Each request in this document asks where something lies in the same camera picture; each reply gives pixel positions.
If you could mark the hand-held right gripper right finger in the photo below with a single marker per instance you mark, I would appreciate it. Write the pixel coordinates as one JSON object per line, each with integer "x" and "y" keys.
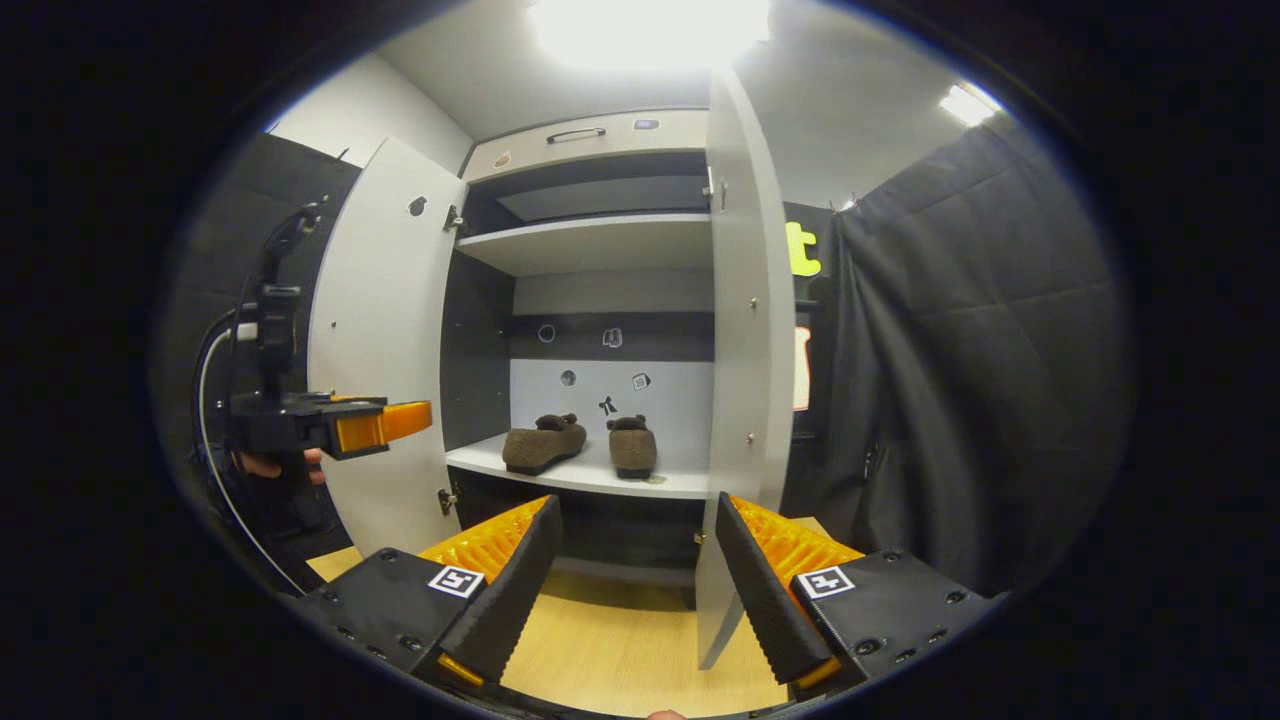
{"x": 765, "y": 600}

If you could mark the metal door hinge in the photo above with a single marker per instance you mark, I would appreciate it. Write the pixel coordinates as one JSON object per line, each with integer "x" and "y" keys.
{"x": 453, "y": 218}
{"x": 446, "y": 501}
{"x": 713, "y": 190}

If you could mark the brown fuzzy shoe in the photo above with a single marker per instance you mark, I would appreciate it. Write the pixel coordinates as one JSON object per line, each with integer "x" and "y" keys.
{"x": 540, "y": 450}
{"x": 632, "y": 455}

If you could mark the small ceiling light panel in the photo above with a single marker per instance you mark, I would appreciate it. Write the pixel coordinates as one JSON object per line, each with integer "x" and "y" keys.
{"x": 968, "y": 105}

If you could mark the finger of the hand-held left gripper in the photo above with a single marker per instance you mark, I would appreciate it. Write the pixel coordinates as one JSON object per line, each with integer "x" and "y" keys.
{"x": 385, "y": 425}

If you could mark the grey cabinet door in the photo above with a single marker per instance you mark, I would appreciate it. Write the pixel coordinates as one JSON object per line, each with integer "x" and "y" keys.
{"x": 380, "y": 330}
{"x": 745, "y": 350}

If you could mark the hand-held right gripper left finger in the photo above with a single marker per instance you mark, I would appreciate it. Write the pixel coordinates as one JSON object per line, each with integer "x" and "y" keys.
{"x": 515, "y": 600}

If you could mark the grey shoe cabinet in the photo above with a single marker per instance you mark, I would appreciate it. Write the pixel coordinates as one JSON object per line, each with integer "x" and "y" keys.
{"x": 600, "y": 245}

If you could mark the large ceiling light panel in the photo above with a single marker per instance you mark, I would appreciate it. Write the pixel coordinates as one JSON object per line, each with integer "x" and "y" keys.
{"x": 650, "y": 30}

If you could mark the black backdrop cloth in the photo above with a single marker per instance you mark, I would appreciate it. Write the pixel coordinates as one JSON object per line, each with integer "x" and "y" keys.
{"x": 980, "y": 350}

